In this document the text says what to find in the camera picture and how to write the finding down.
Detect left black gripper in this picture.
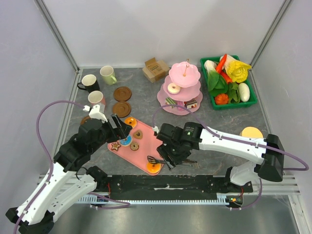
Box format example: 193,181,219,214
90,113,133,153

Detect metal serving tongs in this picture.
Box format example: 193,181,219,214
147,156,199,169

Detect small orange glazed donut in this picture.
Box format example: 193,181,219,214
146,162,162,175

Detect green layered cake slice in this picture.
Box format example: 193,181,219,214
165,97,176,105

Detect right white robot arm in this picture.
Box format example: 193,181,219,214
152,122,284,192

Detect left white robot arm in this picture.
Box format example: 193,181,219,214
6,115,132,234

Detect large orange glazed donut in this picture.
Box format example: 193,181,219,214
124,117,137,128

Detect blue glazed donut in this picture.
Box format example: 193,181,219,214
119,136,133,147

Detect brown saucer middle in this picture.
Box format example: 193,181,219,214
112,101,132,118

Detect brown saucer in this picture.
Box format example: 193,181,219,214
113,86,132,101
112,101,132,118
80,116,91,125

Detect star shaped cookie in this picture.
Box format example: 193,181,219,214
111,142,121,151

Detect heart shaped cookie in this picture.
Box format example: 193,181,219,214
133,130,143,139

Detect small chocolate nut donut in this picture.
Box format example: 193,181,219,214
130,142,139,151

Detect brown saucer upper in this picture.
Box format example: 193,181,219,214
113,86,132,101

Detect pink serving tray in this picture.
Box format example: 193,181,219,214
107,119,162,176

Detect brown saucer lower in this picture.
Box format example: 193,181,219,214
80,116,91,125

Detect pink mug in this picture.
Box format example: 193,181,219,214
88,91,106,111

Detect pink layered cake slice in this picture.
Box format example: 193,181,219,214
176,101,185,111

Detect chocolate cake slice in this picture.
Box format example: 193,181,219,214
184,99,198,109

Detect black mug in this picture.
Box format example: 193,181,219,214
77,74,100,93

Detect green mug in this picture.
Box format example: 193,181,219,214
100,66,117,85

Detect orange pumpkin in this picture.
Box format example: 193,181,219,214
214,94,229,105

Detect cardboard box stack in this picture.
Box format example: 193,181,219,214
142,58,170,83

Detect pink three tier stand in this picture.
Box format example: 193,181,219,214
157,61,203,116

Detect green bok choy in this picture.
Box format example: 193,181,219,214
204,60,228,97

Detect yellow round sponge cake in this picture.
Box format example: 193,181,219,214
239,126,263,138

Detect spinach leaves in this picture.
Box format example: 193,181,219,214
227,82,241,104

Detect white eggplant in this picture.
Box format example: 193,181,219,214
238,83,250,102

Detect red chili pepper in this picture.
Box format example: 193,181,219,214
215,54,227,73

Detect yellow napa cabbage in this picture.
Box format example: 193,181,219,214
224,55,252,83

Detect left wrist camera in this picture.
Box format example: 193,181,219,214
83,103,108,123

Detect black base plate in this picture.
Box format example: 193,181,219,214
91,175,253,201

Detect white cable duct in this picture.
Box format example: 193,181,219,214
76,195,230,205

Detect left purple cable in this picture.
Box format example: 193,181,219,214
12,100,132,234

